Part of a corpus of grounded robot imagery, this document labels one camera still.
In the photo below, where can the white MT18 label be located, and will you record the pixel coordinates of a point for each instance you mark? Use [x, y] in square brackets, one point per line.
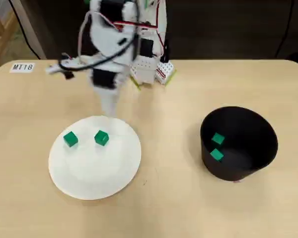
[22, 67]

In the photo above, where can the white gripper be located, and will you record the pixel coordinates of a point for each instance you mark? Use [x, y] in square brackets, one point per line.
[105, 80]

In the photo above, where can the black pot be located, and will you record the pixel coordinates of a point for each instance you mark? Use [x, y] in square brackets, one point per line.
[250, 138]

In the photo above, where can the dark brown cabinet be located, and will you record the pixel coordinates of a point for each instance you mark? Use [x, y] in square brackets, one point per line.
[226, 29]

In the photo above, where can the white perforated mounting plate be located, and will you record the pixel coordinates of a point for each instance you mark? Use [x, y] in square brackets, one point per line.
[167, 70]

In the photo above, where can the grey-white metal post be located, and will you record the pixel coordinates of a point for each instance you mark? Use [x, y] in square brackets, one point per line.
[31, 29]

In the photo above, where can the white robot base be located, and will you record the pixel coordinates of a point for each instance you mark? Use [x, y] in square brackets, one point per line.
[144, 69]

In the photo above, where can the light wooden furniture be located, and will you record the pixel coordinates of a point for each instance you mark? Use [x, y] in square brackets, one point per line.
[0, 37]

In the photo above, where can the green cube block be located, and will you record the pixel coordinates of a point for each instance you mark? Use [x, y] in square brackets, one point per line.
[101, 138]
[70, 139]
[216, 155]
[218, 138]

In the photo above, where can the small pink sticker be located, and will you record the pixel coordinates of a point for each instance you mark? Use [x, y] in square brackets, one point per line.
[236, 181]

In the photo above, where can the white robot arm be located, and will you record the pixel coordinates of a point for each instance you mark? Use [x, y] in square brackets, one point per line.
[129, 10]

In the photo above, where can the white paper plate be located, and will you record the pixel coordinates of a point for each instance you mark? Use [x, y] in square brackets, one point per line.
[109, 173]

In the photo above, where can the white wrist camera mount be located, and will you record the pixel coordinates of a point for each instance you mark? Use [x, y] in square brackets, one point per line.
[72, 63]

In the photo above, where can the black table clamp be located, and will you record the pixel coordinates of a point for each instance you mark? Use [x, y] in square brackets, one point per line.
[166, 50]

